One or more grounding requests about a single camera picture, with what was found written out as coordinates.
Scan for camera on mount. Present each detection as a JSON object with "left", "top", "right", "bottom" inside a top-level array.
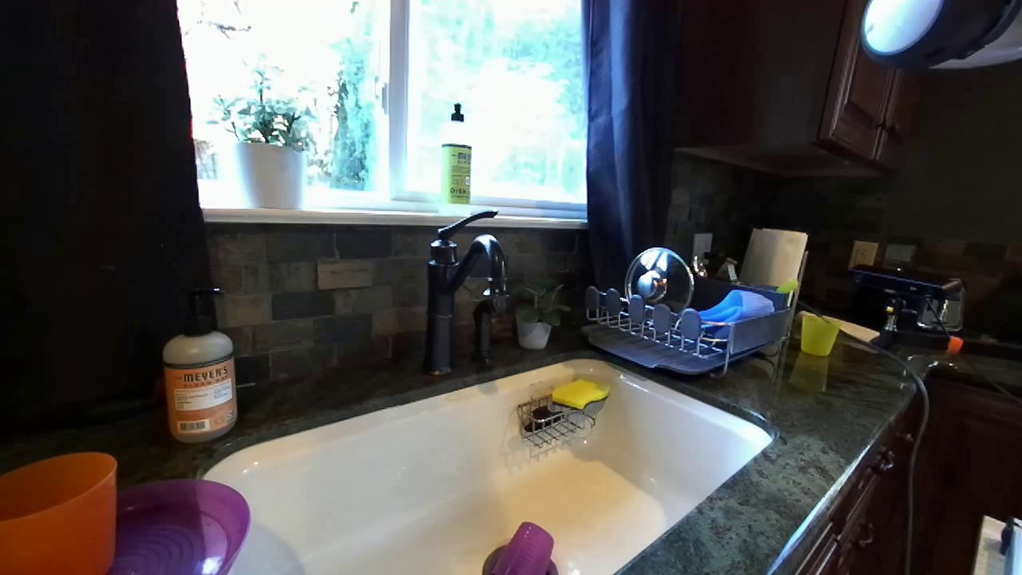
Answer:
[{"left": 848, "top": 265, "right": 966, "bottom": 355}]

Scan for black curtain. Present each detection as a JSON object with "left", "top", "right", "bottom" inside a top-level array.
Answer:
[{"left": 0, "top": 0, "right": 212, "bottom": 420}]

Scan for grey dish rack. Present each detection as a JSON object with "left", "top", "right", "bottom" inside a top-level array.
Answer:
[{"left": 581, "top": 274, "right": 802, "bottom": 378}]

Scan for dark bronze side sprayer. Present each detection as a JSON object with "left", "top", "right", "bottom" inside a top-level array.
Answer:
[{"left": 473, "top": 294, "right": 509, "bottom": 370}]

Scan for orange label soap pump bottle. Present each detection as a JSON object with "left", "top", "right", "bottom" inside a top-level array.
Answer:
[{"left": 162, "top": 288, "right": 239, "bottom": 444}]

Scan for window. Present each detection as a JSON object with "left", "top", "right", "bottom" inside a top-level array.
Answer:
[{"left": 176, "top": 0, "right": 588, "bottom": 220}]

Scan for glass pot lid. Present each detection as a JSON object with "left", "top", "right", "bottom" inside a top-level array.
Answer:
[{"left": 624, "top": 247, "right": 696, "bottom": 315}]

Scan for dark bronze tap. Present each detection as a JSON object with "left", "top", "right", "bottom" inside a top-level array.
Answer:
[{"left": 422, "top": 210, "right": 510, "bottom": 377}]

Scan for purple plastic bowl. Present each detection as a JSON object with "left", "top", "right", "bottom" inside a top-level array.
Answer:
[{"left": 107, "top": 478, "right": 252, "bottom": 575}]

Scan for yellow sponge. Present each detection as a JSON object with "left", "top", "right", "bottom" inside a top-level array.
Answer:
[{"left": 551, "top": 379, "right": 611, "bottom": 410}]

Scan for paper towel roll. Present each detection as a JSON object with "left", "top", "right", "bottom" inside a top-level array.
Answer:
[{"left": 739, "top": 228, "right": 810, "bottom": 289}]

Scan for green plastic cup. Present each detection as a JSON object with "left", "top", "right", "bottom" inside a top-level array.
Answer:
[{"left": 800, "top": 311, "right": 842, "bottom": 357}]

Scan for yellow-green dish soap bottle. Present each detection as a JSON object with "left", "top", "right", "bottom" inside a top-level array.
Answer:
[{"left": 440, "top": 103, "right": 473, "bottom": 206}]

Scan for orange plastic cup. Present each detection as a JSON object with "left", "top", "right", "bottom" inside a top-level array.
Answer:
[{"left": 0, "top": 452, "right": 119, "bottom": 575}]

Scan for blue plastic container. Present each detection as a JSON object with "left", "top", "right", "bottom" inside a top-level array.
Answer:
[{"left": 698, "top": 288, "right": 776, "bottom": 325}]

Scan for small plant in white pot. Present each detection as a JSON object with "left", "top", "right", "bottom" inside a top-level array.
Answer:
[{"left": 513, "top": 283, "right": 569, "bottom": 351}]

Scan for dark wooden wall cabinet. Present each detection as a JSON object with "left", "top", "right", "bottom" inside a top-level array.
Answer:
[{"left": 673, "top": 0, "right": 921, "bottom": 179}]

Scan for grey cable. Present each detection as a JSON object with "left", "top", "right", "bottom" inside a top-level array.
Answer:
[{"left": 797, "top": 300, "right": 933, "bottom": 575}]

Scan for wire sponge caddy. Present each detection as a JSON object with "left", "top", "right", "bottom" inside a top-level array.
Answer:
[{"left": 516, "top": 390, "right": 606, "bottom": 449}]

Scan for dark blue curtain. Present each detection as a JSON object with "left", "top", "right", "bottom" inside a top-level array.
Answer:
[{"left": 581, "top": 0, "right": 681, "bottom": 290}]

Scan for white sink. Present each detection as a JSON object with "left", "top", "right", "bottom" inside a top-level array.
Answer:
[{"left": 202, "top": 358, "right": 777, "bottom": 575}]

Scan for purple plastic cup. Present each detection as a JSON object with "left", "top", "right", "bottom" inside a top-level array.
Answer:
[{"left": 482, "top": 521, "right": 561, "bottom": 575}]

